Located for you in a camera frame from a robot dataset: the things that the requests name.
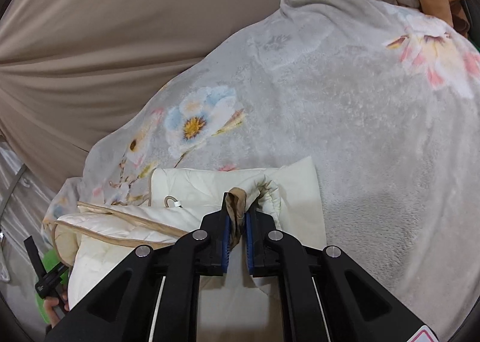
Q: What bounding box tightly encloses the cream quilted jacket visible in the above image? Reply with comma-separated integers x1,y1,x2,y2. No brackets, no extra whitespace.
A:
53,157,326,341

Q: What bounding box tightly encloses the person's left hand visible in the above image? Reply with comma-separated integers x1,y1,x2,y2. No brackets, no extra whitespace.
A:
43,290,70,327

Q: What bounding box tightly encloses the green pillow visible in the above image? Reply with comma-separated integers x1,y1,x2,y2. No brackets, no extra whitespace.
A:
33,249,69,322

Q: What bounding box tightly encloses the silver satin curtain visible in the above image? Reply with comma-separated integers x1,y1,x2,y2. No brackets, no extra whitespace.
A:
0,138,57,309

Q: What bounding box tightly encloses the grey floral fleece blanket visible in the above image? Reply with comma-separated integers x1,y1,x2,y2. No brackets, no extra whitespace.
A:
45,0,479,341

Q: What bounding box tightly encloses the beige draped sheet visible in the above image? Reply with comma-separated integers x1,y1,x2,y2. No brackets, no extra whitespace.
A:
1,0,280,191

